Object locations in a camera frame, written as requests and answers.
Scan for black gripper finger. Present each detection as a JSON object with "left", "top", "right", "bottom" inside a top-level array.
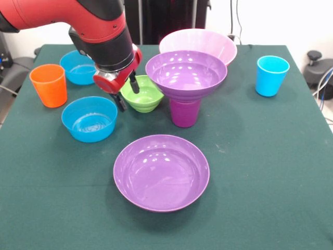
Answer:
[
  {"left": 129, "top": 71, "right": 141, "bottom": 95},
  {"left": 108, "top": 92, "right": 127, "bottom": 113}
]

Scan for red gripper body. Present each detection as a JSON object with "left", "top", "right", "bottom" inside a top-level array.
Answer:
[{"left": 93, "top": 44, "right": 143, "bottom": 95}]

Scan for green ribbed bowl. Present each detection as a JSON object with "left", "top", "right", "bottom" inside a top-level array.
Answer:
[{"left": 120, "top": 74, "right": 165, "bottom": 114}]

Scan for blue bowl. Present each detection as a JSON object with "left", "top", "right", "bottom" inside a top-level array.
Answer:
[
  {"left": 59, "top": 50, "right": 98, "bottom": 85},
  {"left": 61, "top": 96, "right": 118, "bottom": 143}
]

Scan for purple bowl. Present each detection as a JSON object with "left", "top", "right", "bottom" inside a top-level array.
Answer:
[
  {"left": 145, "top": 50, "right": 228, "bottom": 103},
  {"left": 113, "top": 134, "right": 211, "bottom": 213}
]

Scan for purple cup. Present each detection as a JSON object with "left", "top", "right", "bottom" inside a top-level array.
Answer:
[{"left": 169, "top": 98, "right": 201, "bottom": 129}]

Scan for orange cup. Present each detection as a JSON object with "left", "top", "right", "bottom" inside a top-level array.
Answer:
[{"left": 29, "top": 64, "right": 68, "bottom": 108}]

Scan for large pink bowl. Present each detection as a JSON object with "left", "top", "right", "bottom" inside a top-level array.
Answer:
[{"left": 159, "top": 28, "right": 238, "bottom": 67}]

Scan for grey chair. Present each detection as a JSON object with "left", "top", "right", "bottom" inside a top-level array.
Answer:
[{"left": 0, "top": 56, "right": 35, "bottom": 95}]

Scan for black equipment box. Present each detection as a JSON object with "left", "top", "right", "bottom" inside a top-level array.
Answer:
[{"left": 0, "top": 31, "right": 14, "bottom": 79}]

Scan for dark green tablecloth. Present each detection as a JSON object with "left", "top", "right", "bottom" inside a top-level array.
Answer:
[{"left": 0, "top": 43, "right": 333, "bottom": 250}]

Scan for blue cup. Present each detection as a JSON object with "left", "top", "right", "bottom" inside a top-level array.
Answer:
[{"left": 255, "top": 55, "right": 290, "bottom": 97}]

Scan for black knob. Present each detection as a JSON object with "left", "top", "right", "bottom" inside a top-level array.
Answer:
[{"left": 306, "top": 50, "right": 324, "bottom": 69}]

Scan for dark grey base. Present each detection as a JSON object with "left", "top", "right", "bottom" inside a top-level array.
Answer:
[{"left": 303, "top": 58, "right": 333, "bottom": 91}]

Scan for black wall cable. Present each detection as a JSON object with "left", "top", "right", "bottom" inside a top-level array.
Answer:
[{"left": 227, "top": 0, "right": 244, "bottom": 45}]

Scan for blue and grey cables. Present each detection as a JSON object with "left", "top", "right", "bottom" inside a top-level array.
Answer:
[{"left": 312, "top": 66, "right": 333, "bottom": 123}]

